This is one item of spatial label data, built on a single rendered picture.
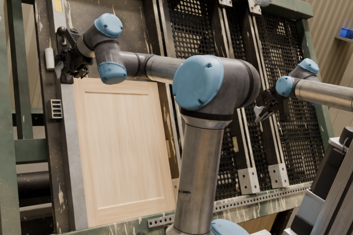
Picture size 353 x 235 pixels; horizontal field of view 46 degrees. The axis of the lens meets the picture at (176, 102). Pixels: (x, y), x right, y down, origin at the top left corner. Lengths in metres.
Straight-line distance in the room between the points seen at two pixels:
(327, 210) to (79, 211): 0.85
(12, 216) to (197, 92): 0.81
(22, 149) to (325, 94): 1.05
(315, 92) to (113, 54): 0.71
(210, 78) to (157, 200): 1.01
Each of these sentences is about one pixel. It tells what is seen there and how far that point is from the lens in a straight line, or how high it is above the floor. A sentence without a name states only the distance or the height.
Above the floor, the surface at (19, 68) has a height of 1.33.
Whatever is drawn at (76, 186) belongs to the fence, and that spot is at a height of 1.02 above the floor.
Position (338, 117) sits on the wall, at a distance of 6.11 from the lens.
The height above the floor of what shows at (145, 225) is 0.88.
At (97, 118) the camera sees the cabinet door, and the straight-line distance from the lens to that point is 1.67.
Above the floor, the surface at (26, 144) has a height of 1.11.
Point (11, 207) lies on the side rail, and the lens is 1.44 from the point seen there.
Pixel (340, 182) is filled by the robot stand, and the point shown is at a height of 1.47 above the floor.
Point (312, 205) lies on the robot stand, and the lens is 1.20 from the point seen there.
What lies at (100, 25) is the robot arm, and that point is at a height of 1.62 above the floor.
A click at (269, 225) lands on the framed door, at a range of 2.94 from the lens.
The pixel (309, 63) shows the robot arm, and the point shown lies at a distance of 1.73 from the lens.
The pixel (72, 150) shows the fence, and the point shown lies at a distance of 1.56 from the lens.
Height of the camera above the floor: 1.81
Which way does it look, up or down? 16 degrees down
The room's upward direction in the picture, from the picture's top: 17 degrees clockwise
